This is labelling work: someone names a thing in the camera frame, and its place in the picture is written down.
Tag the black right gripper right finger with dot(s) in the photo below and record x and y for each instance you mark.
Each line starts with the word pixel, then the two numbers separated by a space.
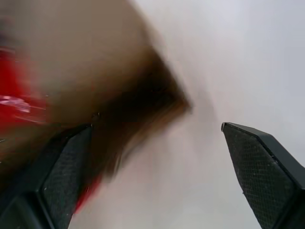
pixel 267 176

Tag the red printed tape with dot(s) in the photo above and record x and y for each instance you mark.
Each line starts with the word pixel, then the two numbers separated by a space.
pixel 16 83

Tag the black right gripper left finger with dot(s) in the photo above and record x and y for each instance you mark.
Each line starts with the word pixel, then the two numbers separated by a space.
pixel 47 181

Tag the brown cardboard box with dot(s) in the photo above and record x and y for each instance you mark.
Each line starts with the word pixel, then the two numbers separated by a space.
pixel 95 71

